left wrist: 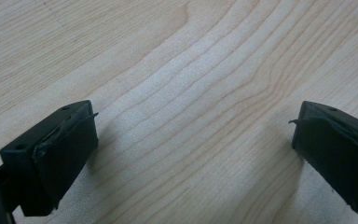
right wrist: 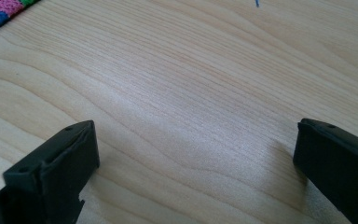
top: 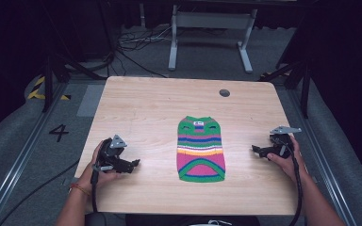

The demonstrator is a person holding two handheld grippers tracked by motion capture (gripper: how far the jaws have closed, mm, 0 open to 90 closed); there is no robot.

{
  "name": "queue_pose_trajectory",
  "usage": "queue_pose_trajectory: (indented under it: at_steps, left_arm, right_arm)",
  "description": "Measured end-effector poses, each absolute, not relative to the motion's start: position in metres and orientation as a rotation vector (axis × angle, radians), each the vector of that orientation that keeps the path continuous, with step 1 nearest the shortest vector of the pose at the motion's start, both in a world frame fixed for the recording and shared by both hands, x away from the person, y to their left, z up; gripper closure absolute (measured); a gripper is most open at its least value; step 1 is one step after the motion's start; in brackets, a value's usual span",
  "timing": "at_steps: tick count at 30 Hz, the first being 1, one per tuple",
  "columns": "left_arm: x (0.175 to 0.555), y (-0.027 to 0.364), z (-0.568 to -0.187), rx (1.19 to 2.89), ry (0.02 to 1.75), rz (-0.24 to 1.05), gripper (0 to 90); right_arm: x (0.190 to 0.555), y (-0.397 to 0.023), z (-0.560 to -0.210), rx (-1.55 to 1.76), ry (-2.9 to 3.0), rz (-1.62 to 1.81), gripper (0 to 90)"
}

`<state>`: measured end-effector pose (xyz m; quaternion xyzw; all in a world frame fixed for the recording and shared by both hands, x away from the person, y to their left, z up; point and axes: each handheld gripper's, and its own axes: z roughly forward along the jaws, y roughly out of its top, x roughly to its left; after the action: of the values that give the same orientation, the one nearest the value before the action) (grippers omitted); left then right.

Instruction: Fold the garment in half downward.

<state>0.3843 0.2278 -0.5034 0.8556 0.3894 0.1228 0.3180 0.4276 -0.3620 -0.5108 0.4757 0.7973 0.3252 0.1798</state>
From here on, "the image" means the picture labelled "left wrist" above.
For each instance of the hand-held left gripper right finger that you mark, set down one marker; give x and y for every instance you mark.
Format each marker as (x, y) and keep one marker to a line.
(338, 152)

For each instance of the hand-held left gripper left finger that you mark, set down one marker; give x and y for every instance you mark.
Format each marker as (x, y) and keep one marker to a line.
(51, 161)

